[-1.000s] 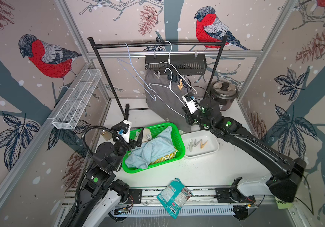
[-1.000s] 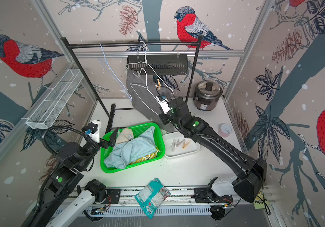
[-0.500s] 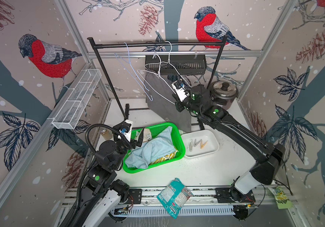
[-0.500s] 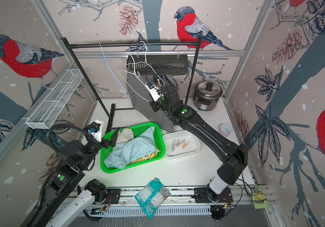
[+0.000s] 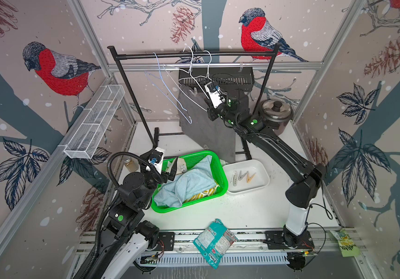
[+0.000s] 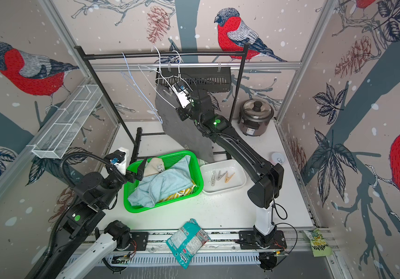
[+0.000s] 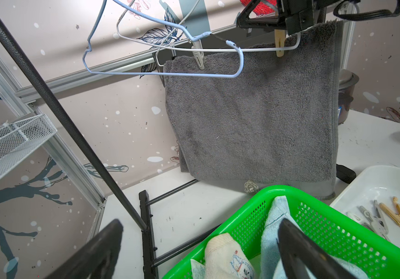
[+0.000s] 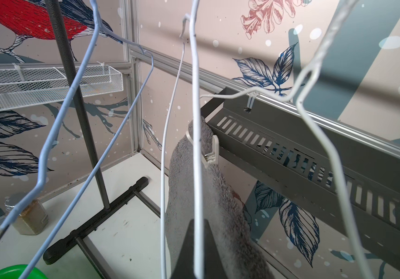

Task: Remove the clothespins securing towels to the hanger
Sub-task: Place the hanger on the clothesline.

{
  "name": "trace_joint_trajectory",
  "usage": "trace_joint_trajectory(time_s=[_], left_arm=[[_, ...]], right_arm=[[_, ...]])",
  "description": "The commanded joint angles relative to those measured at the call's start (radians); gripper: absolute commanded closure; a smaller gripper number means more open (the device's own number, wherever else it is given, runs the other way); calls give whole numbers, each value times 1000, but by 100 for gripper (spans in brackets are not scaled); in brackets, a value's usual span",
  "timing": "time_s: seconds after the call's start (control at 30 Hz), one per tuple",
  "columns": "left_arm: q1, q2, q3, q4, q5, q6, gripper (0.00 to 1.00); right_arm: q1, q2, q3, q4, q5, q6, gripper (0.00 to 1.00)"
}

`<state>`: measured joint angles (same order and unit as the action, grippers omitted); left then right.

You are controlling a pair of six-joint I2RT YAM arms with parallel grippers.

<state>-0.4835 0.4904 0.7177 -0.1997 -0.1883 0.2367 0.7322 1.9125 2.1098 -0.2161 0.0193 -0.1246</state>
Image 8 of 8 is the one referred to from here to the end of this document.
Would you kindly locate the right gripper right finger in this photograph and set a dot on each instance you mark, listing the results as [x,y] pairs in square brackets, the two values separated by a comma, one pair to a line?
[213,264]

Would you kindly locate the white wire hanger front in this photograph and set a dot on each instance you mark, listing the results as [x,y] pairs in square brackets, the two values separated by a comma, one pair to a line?
[199,235]

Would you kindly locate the beige clothespin grey towel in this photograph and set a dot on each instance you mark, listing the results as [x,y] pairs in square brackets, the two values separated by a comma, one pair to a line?
[210,148]

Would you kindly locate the light blue wire hanger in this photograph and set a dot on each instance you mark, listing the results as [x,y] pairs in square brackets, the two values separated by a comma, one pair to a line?
[55,142]

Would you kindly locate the green plastic basket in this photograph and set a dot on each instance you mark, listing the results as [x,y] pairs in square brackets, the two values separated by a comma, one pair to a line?
[14,272]

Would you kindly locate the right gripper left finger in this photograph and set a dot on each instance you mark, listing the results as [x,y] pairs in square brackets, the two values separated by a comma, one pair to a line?
[184,268]

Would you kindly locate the white wire mesh shelf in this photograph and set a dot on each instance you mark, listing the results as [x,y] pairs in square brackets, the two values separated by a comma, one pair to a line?
[21,87]

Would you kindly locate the small spice jar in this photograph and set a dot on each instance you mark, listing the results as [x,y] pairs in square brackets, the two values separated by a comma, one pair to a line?
[32,220]

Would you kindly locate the dark grey towel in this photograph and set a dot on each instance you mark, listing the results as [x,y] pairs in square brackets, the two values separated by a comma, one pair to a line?
[240,258]

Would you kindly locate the white wire hanger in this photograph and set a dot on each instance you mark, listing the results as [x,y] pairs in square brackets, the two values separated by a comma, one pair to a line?
[199,235]
[302,86]

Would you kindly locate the white wire hanger rear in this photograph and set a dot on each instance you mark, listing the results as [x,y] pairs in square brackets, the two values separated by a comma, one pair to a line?
[302,86]

